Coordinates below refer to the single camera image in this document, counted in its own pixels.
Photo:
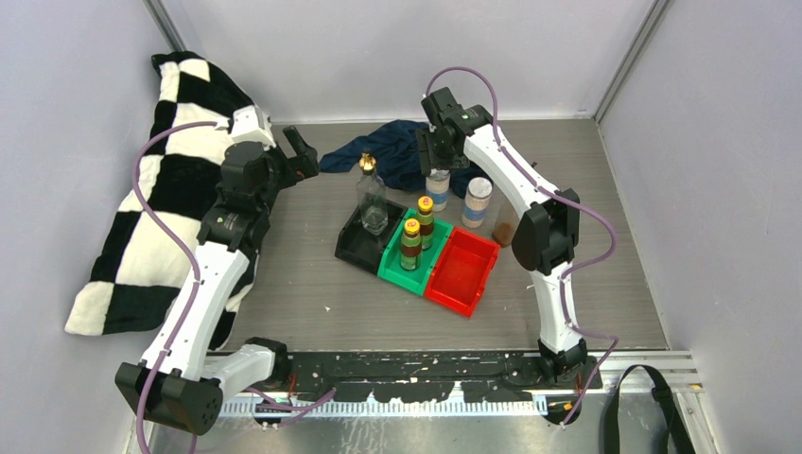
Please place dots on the dark blue shorts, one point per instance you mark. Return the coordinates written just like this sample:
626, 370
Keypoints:
393, 145

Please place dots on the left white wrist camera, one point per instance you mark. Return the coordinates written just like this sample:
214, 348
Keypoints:
252, 124

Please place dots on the sauce bottle yellow cap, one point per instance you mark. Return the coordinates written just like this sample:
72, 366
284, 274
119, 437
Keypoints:
425, 218
410, 245

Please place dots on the brown oil cruet gold spout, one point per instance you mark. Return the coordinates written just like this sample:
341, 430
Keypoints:
506, 224

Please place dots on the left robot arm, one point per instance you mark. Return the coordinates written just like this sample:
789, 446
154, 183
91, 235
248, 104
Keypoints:
172, 385

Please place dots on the spice jar plain lid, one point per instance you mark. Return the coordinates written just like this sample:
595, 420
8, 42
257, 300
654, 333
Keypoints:
437, 188

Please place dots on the red plastic bin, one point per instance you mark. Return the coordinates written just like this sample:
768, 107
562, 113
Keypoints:
460, 275

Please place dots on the black plastic bin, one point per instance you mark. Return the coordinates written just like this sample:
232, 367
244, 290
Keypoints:
362, 249

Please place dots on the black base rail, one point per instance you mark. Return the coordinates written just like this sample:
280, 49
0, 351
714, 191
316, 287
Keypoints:
420, 377

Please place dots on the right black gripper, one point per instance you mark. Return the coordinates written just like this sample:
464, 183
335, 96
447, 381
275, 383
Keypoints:
428, 161

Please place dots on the spice jar perforated lid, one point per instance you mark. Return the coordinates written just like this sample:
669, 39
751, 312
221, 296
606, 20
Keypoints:
476, 201

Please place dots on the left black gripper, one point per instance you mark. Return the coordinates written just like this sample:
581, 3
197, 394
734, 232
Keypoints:
299, 167

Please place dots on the black white checkered blanket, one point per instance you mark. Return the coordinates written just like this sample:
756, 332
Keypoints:
140, 271

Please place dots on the clear glass cruet gold spout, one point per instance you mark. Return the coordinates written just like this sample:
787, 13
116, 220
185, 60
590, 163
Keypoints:
371, 196

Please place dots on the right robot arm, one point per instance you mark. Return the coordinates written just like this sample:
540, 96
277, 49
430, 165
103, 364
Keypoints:
547, 233

